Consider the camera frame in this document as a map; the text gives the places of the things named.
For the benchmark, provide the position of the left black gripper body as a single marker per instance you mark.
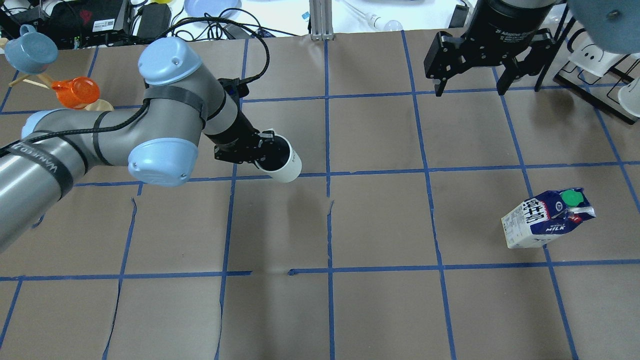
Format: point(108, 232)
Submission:
point(234, 136)

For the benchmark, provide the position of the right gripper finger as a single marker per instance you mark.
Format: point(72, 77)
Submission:
point(444, 59)
point(540, 54)

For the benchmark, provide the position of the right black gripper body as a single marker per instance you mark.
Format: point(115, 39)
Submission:
point(506, 25)

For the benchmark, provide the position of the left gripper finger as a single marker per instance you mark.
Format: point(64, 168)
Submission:
point(267, 136)

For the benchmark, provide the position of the white grey mug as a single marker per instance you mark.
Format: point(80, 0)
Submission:
point(282, 163)

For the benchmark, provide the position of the blue white milk carton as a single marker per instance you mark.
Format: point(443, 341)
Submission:
point(541, 219)

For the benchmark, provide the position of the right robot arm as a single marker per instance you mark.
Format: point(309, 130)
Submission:
point(510, 33)

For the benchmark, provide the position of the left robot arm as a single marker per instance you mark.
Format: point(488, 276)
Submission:
point(158, 143)

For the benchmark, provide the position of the orange plastic cup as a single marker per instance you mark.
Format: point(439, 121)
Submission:
point(76, 93)

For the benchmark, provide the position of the wooden cup stand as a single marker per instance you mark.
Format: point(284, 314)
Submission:
point(45, 81)

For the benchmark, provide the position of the white smiley face mug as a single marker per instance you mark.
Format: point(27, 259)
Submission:
point(588, 56)

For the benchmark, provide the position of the light bulb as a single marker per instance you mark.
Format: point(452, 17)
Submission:
point(382, 23)

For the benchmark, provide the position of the black metal mug rack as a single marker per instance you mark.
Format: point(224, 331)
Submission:
point(595, 87)

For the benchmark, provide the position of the blue plate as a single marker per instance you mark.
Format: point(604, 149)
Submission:
point(226, 9)

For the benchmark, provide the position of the black power adapter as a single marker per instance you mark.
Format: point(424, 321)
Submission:
point(154, 19)

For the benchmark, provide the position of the black electronics box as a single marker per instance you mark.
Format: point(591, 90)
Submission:
point(72, 24)

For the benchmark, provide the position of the blue mug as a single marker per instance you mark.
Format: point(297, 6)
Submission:
point(32, 52)

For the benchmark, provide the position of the aluminium profile post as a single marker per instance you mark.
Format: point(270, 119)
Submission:
point(321, 20)

